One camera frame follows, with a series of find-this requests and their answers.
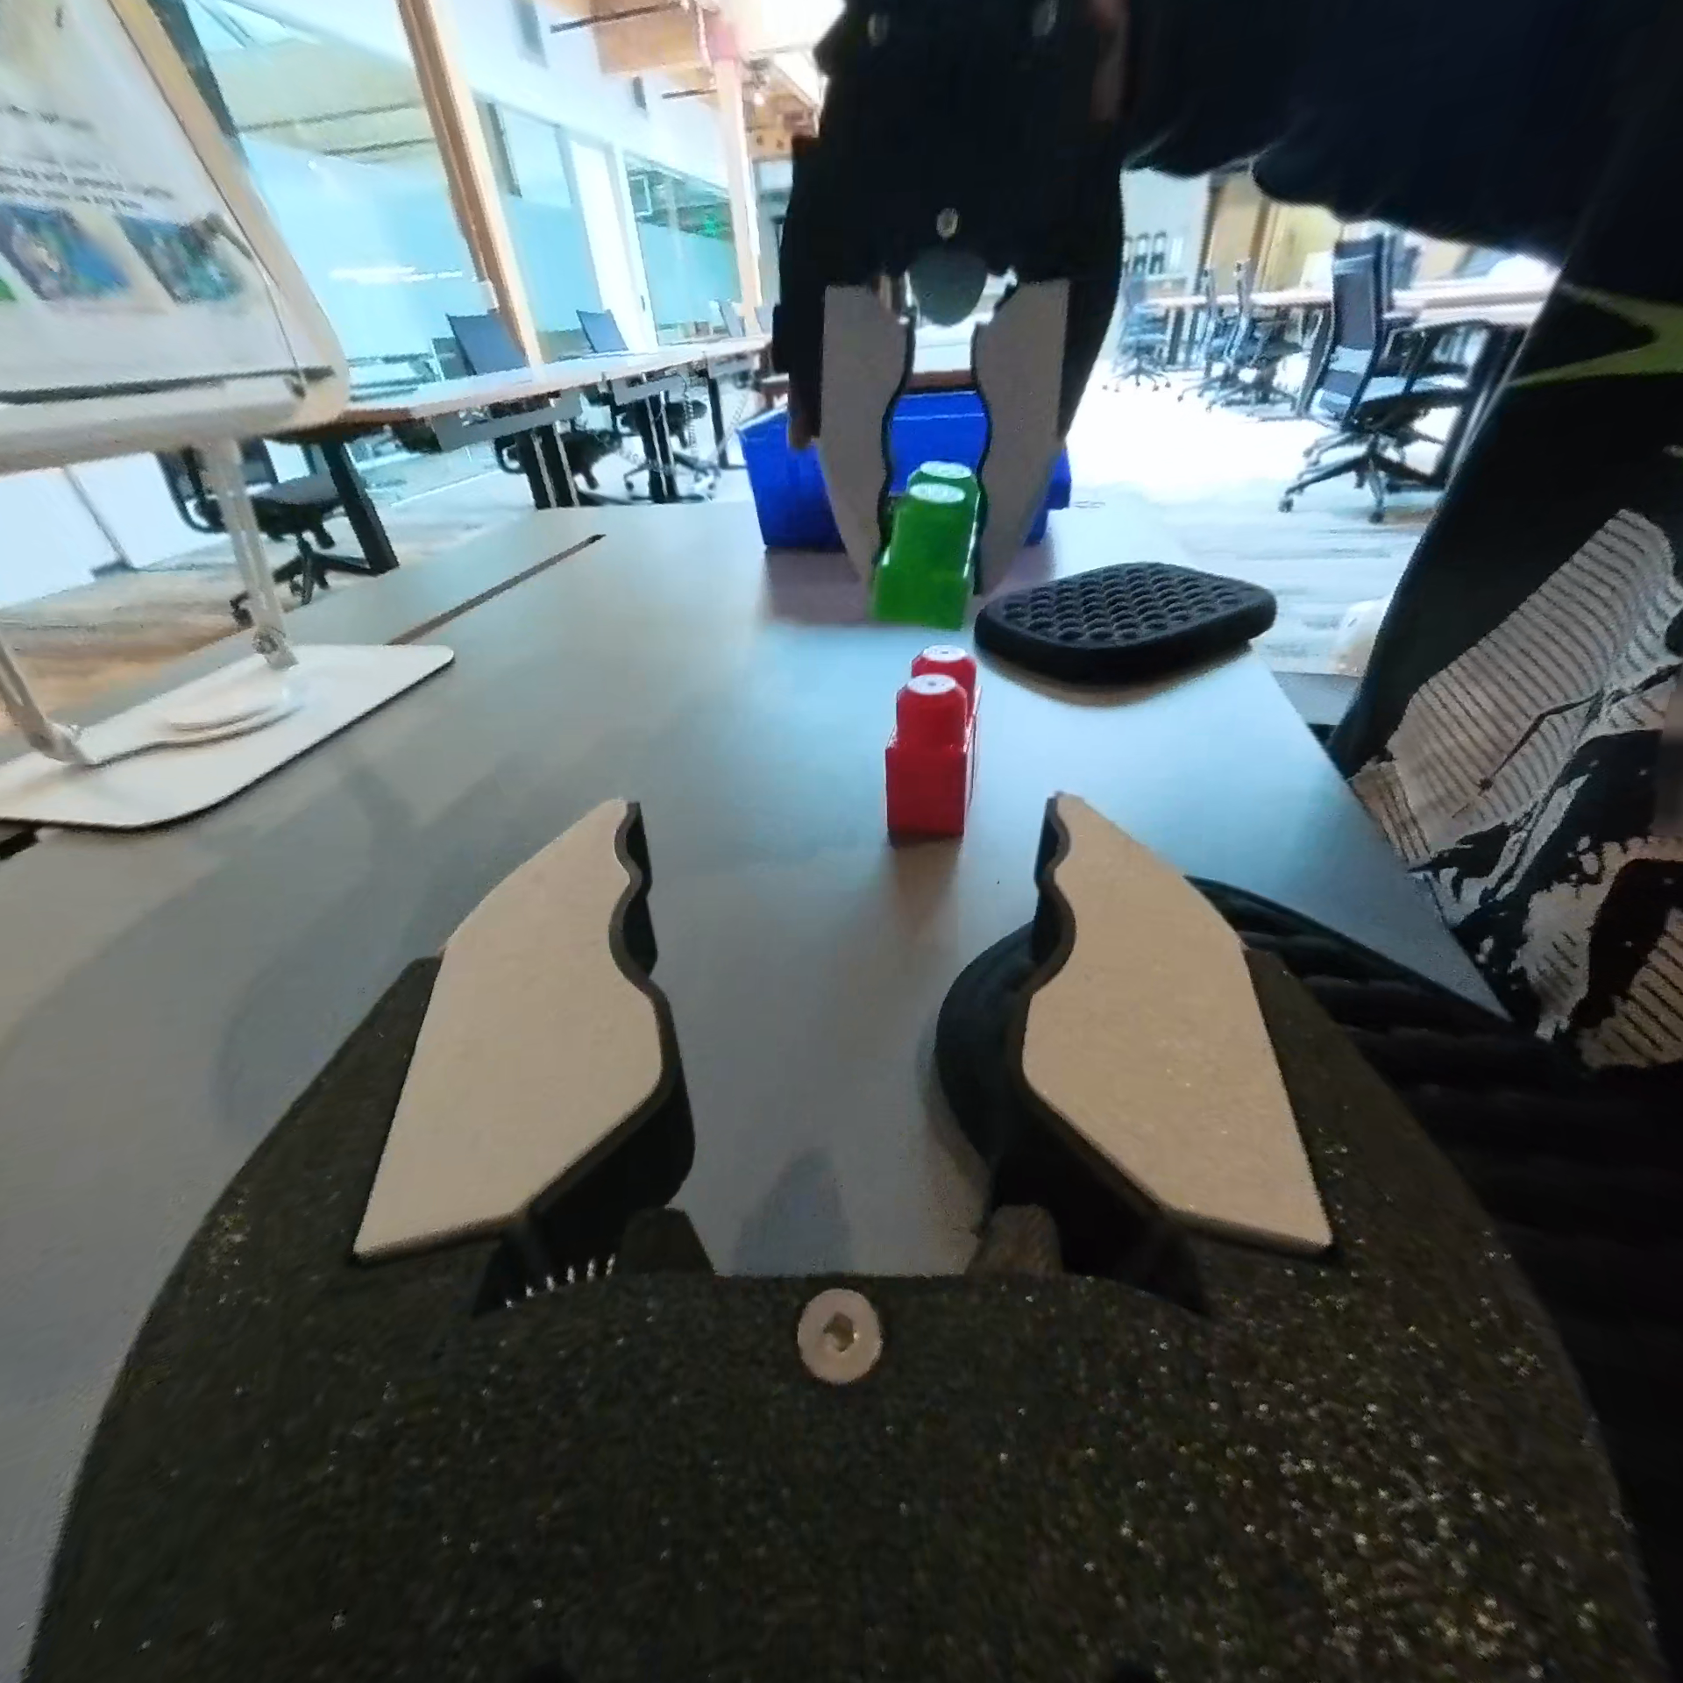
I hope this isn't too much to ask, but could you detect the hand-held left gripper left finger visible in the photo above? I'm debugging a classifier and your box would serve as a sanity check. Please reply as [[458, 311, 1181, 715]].
[[356, 800, 695, 1258]]

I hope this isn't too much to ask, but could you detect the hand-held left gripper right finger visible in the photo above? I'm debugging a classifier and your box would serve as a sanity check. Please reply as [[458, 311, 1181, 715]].
[[1016, 791, 1335, 1254]]

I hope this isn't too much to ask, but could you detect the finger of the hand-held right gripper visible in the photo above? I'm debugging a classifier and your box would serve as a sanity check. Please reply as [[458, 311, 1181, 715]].
[[966, 276, 1078, 598], [819, 280, 919, 583]]

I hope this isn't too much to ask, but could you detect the blue bin with white label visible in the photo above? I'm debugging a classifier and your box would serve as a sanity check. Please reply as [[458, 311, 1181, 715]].
[[739, 390, 1073, 551]]

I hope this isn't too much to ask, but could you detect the green mega block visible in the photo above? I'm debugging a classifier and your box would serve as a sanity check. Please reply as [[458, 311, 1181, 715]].
[[872, 464, 985, 632]]

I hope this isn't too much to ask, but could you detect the black office chair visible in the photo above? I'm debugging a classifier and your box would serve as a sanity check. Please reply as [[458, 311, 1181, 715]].
[[1190, 259, 1270, 400], [154, 435, 374, 624], [1281, 232, 1480, 523], [442, 311, 633, 507]]

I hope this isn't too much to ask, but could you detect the black honeycomb rubber pad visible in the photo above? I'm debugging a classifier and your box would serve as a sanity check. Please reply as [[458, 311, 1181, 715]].
[[976, 559, 1280, 687]]

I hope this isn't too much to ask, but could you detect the wooden background desk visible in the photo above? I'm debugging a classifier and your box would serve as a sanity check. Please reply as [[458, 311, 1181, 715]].
[[264, 336, 769, 568]]

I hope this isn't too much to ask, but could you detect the person's patterned garment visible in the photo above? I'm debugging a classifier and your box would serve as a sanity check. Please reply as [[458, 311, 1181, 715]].
[[1329, 250, 1683, 1067]]

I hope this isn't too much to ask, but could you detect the printed instruction sheet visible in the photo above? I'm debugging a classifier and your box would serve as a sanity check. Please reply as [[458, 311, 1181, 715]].
[[0, 0, 306, 400]]

